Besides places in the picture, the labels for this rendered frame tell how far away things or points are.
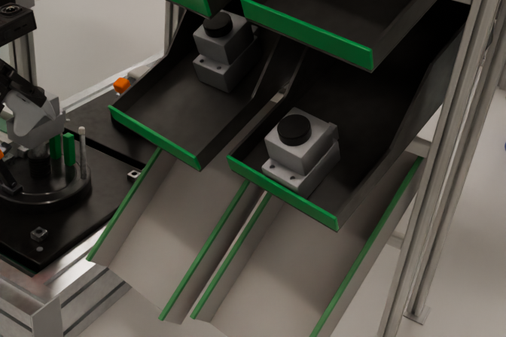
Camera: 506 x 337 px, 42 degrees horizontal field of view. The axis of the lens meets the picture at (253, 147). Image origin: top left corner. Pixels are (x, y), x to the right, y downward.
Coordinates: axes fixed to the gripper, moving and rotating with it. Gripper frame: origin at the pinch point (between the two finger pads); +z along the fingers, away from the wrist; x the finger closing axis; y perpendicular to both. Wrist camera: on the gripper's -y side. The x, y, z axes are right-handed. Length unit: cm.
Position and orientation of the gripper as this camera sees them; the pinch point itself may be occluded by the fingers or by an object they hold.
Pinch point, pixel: (37, 103)
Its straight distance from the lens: 94.9
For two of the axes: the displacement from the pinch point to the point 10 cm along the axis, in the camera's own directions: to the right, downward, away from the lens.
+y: -4.5, 8.6, -2.3
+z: 2.7, 3.8, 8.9
